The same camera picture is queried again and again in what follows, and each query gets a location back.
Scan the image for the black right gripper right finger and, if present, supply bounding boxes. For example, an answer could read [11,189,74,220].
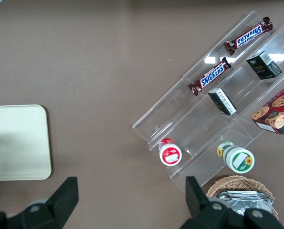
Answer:
[177,176,284,229]

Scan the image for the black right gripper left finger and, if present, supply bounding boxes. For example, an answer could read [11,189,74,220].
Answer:
[0,176,80,229]

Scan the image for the woven wicker basket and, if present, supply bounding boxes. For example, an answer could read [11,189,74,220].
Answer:
[206,175,280,220]

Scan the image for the foil wrapped sandwich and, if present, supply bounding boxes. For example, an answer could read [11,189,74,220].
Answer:
[215,190,279,219]

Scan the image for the cream rectangular tray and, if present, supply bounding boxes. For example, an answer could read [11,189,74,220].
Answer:
[0,104,52,182]

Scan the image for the red lidded small cup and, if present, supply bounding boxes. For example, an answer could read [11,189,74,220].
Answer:
[158,137,183,167]

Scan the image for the green sunflower lidded cup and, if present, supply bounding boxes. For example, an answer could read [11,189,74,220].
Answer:
[216,141,255,174]

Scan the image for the clear acrylic tiered shelf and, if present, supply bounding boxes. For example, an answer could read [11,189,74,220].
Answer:
[132,10,284,194]

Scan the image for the black box with white label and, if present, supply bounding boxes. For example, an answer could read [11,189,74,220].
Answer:
[207,88,237,116]

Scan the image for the red chocolate chip cookie box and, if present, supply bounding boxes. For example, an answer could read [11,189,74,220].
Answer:
[251,82,284,135]

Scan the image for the Snickers chocolate bar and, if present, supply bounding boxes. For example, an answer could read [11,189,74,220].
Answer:
[188,56,232,96]
[223,16,274,56]

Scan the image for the black box with gold print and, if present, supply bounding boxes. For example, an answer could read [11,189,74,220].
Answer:
[246,50,283,81]

